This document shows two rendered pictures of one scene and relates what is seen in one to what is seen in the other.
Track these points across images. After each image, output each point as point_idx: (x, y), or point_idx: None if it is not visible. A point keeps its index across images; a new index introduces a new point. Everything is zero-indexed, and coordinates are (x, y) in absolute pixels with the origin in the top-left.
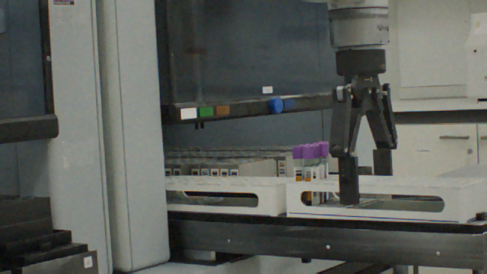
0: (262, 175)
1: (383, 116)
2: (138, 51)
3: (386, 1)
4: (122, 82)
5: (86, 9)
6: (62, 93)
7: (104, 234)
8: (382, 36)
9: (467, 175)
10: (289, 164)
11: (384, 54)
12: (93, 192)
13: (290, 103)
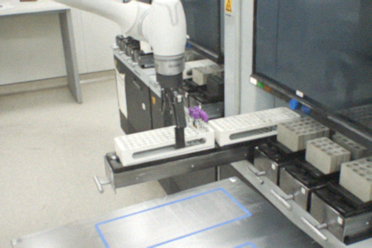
0: (290, 139)
1: (172, 109)
2: (248, 43)
3: (154, 52)
4: (242, 55)
5: (233, 19)
6: (226, 50)
7: (234, 110)
8: (155, 68)
9: (263, 225)
10: (308, 147)
11: (159, 77)
12: (232, 92)
13: (305, 109)
